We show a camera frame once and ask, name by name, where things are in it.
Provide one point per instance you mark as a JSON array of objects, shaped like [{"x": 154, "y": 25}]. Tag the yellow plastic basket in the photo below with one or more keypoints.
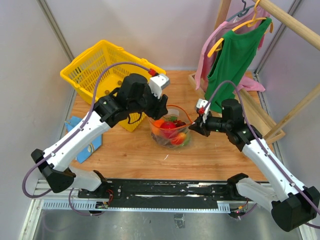
[{"x": 100, "y": 67}]

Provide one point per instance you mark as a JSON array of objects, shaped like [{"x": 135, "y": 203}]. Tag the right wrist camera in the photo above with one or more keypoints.
[{"x": 203, "y": 109}]

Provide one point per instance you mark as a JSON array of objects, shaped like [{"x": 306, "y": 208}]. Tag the purple grape bunch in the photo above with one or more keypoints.
[{"x": 163, "y": 142}]

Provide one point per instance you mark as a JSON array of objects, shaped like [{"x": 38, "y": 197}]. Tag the orange persimmon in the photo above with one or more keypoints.
[{"x": 156, "y": 126}]

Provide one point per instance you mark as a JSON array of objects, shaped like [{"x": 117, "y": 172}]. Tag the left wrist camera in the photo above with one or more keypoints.
[{"x": 158, "y": 83}]

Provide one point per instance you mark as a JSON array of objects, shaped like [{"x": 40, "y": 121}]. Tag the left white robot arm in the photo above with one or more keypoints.
[{"x": 54, "y": 162}]

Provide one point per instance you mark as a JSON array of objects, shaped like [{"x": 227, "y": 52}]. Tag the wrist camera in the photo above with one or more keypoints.
[
  {"x": 158, "y": 83},
  {"x": 203, "y": 109}
]

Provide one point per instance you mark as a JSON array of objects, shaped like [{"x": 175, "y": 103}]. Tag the green cabbage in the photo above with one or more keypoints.
[{"x": 186, "y": 141}]

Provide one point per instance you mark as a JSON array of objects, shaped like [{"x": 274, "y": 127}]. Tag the clear zip top bag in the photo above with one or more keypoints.
[{"x": 182, "y": 115}]

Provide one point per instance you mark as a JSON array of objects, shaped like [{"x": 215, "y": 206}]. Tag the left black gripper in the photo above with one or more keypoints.
[{"x": 160, "y": 109}]

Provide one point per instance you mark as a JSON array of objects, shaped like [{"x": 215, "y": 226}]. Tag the grey clothes hanger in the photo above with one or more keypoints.
[{"x": 242, "y": 12}]

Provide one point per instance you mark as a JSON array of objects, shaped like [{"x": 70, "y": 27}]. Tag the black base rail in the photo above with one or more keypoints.
[{"x": 160, "y": 194}]

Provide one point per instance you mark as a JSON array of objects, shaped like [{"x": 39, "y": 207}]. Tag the green tank top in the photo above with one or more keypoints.
[{"x": 237, "y": 53}]

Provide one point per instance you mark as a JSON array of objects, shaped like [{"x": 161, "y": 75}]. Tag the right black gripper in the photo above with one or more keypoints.
[{"x": 200, "y": 127}]

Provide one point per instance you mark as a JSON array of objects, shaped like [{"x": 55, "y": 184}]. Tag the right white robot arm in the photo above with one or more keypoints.
[{"x": 290, "y": 202}]

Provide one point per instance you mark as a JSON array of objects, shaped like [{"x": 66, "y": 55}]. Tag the wooden clothes rack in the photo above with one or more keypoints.
[{"x": 259, "y": 117}]

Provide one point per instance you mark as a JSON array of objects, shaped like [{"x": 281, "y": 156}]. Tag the red lychee with leaves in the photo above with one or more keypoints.
[{"x": 176, "y": 121}]

